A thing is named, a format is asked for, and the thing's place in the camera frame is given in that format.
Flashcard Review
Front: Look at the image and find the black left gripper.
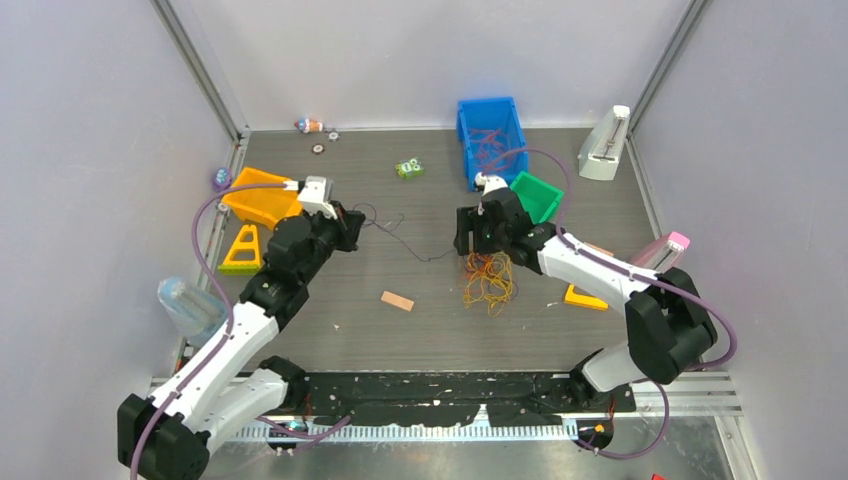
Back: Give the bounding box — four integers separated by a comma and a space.
299, 201, 365, 284

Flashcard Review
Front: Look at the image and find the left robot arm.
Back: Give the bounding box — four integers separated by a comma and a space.
117, 201, 366, 479

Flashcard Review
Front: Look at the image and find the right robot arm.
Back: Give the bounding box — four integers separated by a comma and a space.
454, 187, 718, 411

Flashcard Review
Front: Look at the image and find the green monster toy block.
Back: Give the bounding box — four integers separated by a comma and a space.
395, 157, 425, 180

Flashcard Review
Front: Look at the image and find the blue plastic bin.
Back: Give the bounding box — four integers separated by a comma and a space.
456, 97, 529, 191

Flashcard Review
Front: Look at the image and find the green plastic bin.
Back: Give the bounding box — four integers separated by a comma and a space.
510, 171, 565, 224

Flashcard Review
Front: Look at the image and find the small wooden block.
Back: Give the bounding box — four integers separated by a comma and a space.
380, 291, 415, 312

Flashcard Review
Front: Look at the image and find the orange plastic bin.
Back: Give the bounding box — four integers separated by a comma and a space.
221, 167, 303, 230

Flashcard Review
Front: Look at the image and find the small clown figurine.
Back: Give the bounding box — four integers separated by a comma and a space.
293, 117, 325, 134

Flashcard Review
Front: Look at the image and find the yellow triangle block left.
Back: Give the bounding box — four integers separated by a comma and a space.
217, 224, 262, 275

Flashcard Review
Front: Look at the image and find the yellow triangle block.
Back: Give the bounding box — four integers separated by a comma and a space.
563, 285, 609, 311
217, 224, 262, 275

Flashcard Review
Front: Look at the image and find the yellow triangle block right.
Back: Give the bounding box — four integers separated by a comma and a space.
563, 285, 609, 311

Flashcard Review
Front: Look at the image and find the purple round toy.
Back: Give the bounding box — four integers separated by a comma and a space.
211, 167, 233, 193

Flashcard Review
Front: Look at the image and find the white metronome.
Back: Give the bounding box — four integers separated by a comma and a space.
578, 105, 631, 181

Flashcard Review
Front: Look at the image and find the clear plastic bottle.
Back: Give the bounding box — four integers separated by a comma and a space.
157, 277, 226, 348

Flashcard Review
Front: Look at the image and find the pink metronome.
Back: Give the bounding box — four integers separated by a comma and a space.
630, 231, 690, 273

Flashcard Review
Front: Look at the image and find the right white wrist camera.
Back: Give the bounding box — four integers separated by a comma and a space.
474, 172, 509, 215

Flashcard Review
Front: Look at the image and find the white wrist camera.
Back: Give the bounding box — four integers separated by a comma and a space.
297, 176, 338, 220
474, 172, 509, 215

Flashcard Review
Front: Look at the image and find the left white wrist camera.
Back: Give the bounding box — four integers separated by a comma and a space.
297, 176, 338, 220

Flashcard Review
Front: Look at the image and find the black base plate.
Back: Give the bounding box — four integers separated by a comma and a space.
272, 371, 636, 427

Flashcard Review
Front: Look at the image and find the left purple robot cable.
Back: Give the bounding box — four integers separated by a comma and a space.
129, 182, 356, 480

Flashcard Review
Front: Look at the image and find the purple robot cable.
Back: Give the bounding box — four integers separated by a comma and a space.
486, 146, 739, 460
129, 182, 356, 480

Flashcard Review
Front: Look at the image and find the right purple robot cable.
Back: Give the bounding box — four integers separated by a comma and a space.
486, 146, 739, 460

